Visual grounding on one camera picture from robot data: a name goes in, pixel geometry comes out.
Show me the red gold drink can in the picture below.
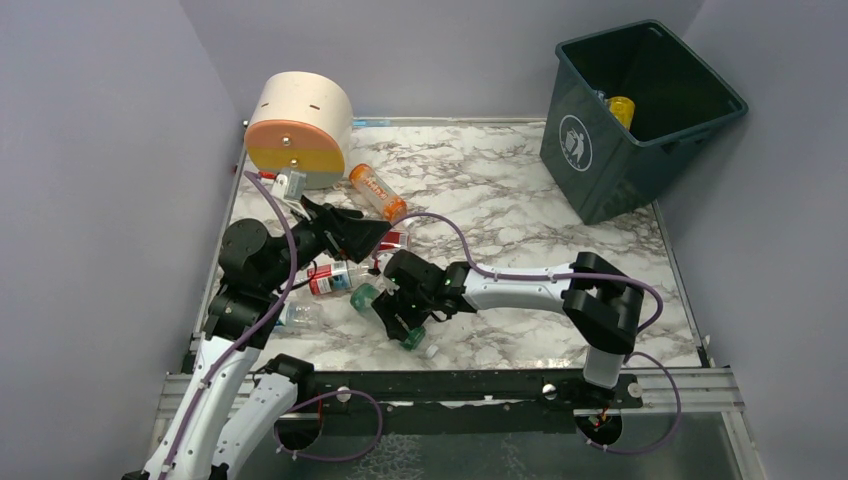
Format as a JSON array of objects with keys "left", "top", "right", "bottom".
[{"left": 378, "top": 230, "right": 410, "bottom": 253}]

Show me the dark green plastic bin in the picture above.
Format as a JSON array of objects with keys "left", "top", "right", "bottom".
[{"left": 540, "top": 20, "right": 748, "bottom": 225}]

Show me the round cream drum box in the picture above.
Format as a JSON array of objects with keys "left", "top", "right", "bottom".
[{"left": 244, "top": 71, "right": 353, "bottom": 189}]

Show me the small red label bottle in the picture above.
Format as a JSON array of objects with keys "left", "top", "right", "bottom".
[{"left": 307, "top": 261, "right": 377, "bottom": 296}]

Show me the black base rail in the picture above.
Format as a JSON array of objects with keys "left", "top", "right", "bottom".
[{"left": 158, "top": 368, "right": 745, "bottom": 439}]

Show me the yellow drink bottle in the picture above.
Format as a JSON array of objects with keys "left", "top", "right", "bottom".
[{"left": 605, "top": 96, "right": 635, "bottom": 130}]

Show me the orange drink bottle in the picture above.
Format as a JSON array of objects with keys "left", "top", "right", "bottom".
[{"left": 348, "top": 163, "right": 408, "bottom": 222}]

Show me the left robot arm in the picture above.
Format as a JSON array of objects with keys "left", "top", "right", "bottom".
[{"left": 126, "top": 198, "right": 390, "bottom": 479}]

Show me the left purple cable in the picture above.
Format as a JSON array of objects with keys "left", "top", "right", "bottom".
[{"left": 157, "top": 170, "right": 384, "bottom": 480}]

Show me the small blue label bottle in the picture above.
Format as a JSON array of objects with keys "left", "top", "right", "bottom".
[{"left": 274, "top": 301, "right": 325, "bottom": 333}]

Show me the green tinted tea bottle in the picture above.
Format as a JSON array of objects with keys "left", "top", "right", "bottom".
[{"left": 350, "top": 284, "right": 439, "bottom": 359}]

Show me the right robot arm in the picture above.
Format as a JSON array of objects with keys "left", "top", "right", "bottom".
[{"left": 371, "top": 250, "right": 648, "bottom": 390}]

